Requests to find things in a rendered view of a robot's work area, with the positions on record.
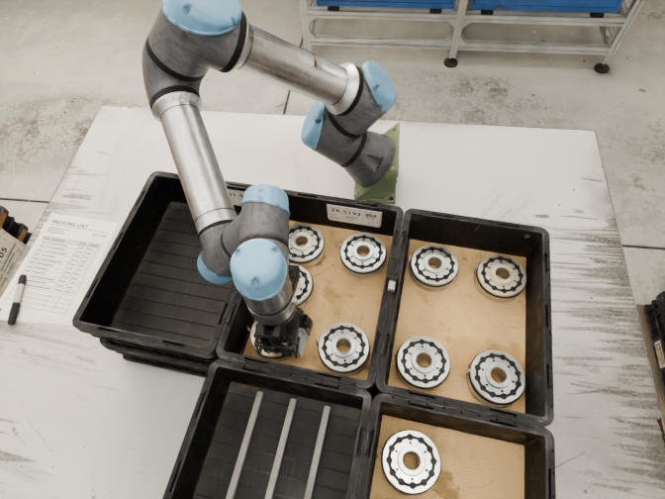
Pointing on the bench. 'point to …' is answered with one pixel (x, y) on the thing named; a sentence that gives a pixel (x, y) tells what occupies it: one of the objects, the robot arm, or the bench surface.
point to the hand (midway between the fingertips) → (291, 335)
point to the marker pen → (17, 300)
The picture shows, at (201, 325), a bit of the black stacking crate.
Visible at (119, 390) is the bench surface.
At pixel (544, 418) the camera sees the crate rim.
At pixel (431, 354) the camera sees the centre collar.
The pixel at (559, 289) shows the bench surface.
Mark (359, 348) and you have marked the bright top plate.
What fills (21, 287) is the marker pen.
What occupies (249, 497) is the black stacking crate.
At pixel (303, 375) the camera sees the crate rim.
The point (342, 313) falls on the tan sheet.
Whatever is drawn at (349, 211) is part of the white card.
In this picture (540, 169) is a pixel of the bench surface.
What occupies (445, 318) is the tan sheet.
